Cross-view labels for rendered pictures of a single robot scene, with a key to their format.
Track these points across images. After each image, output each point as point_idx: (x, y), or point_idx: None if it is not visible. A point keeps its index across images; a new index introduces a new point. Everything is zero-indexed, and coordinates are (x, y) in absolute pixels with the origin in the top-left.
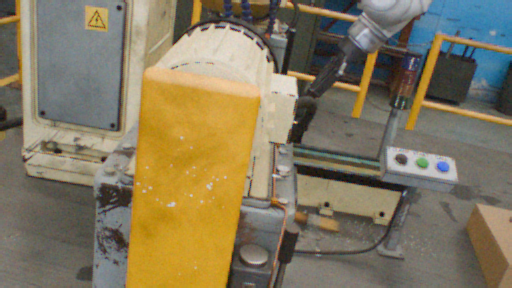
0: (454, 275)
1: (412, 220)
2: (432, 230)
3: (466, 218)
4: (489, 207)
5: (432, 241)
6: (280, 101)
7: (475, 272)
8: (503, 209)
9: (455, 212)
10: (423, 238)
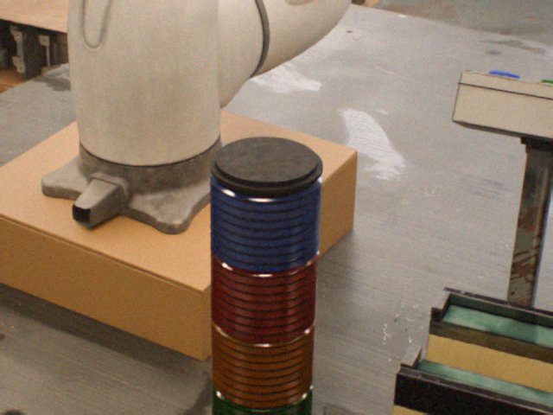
0: (392, 266)
1: (367, 396)
2: (332, 361)
3: (158, 387)
4: (178, 272)
5: (366, 335)
6: None
7: (330, 266)
8: (141, 262)
9: (169, 410)
10: (386, 344)
